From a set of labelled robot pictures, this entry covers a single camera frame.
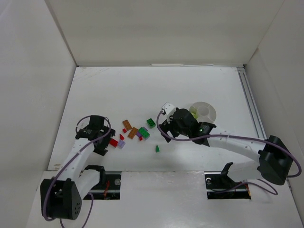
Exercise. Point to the lavender 2x2 lego brick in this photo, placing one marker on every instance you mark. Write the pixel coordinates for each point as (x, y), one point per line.
(121, 144)

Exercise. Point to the red large lego brick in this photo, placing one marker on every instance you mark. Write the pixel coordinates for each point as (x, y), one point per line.
(113, 142)

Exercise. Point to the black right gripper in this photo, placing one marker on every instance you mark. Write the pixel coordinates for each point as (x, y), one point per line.
(167, 128)

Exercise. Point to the brown 2x3 lego plate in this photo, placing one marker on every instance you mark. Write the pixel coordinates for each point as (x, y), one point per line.
(127, 125)

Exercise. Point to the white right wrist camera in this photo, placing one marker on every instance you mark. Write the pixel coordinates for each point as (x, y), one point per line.
(168, 110)

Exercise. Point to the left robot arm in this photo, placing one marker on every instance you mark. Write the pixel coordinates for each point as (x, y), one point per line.
(62, 195)

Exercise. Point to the green 2x2 lego brick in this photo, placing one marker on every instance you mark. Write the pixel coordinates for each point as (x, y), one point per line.
(151, 123)

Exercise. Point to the white round divided container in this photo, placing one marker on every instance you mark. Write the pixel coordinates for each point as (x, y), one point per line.
(204, 111)

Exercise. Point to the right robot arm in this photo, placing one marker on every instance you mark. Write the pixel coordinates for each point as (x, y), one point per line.
(269, 158)

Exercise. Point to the aluminium rail right side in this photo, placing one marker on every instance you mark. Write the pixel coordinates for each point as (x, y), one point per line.
(251, 103)

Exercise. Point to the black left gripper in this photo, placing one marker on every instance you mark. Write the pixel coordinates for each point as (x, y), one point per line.
(104, 145)

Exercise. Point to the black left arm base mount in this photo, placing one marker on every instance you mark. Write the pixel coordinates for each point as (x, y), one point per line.
(108, 187)

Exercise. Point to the green 2x4 lego brick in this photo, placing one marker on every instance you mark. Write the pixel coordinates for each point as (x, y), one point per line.
(144, 133)

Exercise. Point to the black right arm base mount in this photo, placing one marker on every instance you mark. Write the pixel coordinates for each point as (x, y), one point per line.
(220, 186)

